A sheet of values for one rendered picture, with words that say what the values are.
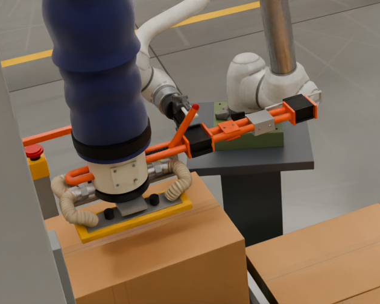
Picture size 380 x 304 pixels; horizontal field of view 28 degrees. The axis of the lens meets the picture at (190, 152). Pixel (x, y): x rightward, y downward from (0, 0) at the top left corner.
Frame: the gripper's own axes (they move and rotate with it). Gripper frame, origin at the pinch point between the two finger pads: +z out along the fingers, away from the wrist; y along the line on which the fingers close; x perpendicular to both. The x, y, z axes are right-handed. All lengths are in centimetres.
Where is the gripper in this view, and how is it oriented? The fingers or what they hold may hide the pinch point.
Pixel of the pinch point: (195, 134)
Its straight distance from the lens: 231.2
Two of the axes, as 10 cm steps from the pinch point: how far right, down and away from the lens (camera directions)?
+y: 1.0, 8.2, 5.7
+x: -9.3, 2.8, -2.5
